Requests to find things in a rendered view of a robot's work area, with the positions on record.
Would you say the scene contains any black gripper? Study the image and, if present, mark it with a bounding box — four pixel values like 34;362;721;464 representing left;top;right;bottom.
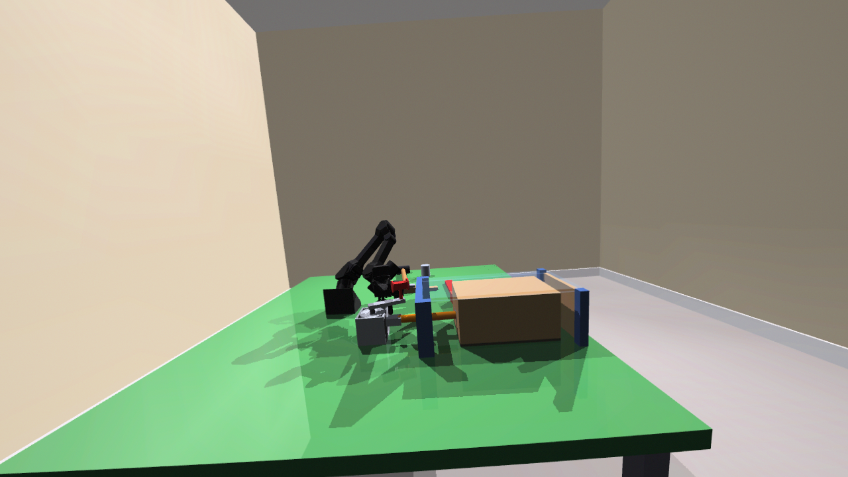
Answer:
372;265;393;315

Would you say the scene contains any blue rectangular frame bar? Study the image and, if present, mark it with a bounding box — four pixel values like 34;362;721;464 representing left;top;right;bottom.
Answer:
415;277;426;358

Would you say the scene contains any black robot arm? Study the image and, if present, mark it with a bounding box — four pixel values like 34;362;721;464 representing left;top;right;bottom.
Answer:
335;220;401;293

